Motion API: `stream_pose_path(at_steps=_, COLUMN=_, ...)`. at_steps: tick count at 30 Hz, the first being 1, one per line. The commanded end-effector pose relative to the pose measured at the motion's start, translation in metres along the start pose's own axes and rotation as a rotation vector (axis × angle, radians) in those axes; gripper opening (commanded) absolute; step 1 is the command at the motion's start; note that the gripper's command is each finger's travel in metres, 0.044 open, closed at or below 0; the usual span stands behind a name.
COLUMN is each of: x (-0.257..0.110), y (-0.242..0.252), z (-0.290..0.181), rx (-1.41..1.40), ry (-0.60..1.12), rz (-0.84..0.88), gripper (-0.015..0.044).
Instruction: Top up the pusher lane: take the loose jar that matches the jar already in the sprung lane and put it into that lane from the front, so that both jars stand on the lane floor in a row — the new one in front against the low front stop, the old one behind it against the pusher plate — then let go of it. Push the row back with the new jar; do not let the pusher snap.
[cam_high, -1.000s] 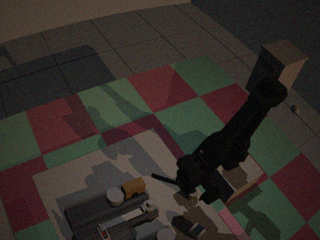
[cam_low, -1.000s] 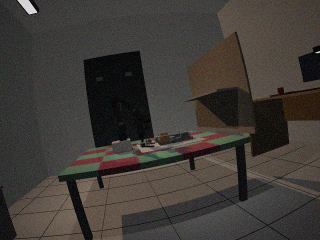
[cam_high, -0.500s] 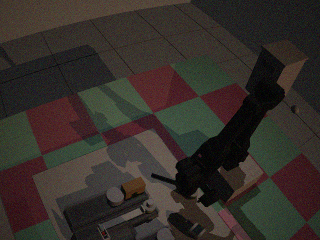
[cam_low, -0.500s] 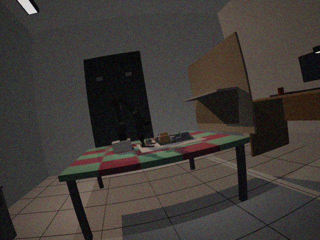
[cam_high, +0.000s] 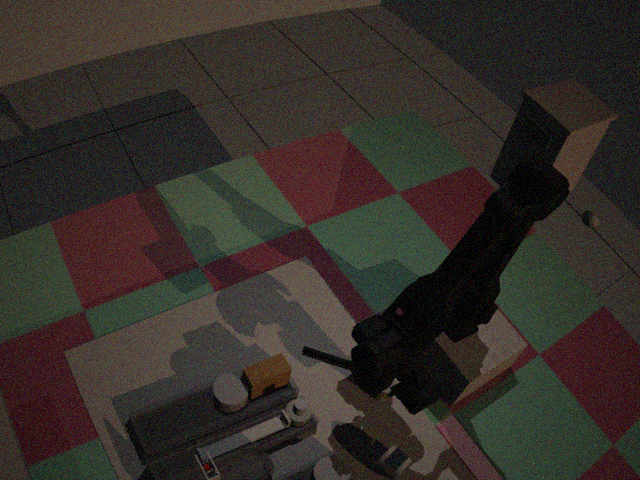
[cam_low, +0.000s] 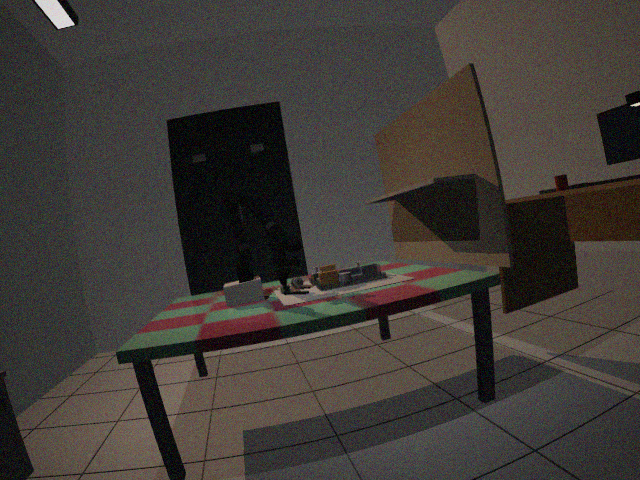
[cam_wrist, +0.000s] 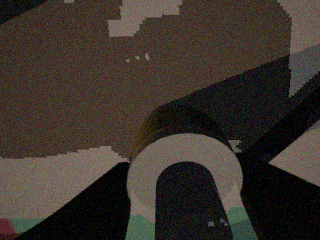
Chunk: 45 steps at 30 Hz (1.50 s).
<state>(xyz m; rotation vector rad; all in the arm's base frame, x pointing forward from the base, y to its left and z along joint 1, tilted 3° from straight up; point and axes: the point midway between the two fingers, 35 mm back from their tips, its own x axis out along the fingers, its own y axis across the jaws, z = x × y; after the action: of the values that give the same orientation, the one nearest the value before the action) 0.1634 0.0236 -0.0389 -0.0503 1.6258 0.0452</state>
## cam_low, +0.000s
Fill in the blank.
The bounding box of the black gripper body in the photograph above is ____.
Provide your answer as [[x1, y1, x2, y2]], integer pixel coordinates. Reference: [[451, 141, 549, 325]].
[[272, 253, 291, 275]]

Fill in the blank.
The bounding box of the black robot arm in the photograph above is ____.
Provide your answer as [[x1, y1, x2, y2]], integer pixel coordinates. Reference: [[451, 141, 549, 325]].
[[223, 193, 301, 283]]

